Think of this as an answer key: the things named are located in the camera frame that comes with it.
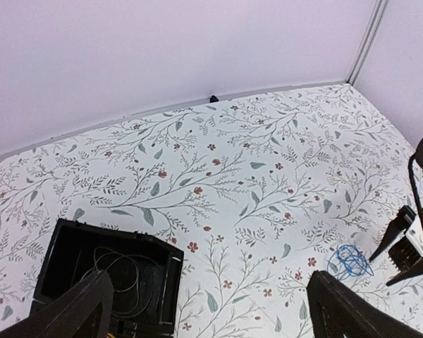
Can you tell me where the black compartment tray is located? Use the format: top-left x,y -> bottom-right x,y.
30,218 -> 184,337

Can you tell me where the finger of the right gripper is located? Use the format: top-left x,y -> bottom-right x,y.
386,258 -> 423,286
369,206 -> 416,261

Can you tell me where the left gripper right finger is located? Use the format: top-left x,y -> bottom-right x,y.
307,270 -> 423,337

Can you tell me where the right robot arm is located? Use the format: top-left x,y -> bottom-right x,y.
369,138 -> 423,287

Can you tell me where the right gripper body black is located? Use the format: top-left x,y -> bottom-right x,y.
388,232 -> 423,276

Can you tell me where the floral table mat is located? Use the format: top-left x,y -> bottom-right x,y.
0,84 -> 423,337

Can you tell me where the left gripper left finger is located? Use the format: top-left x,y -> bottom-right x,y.
0,270 -> 114,338

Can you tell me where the right aluminium corner post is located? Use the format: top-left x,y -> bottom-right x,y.
345,0 -> 389,86

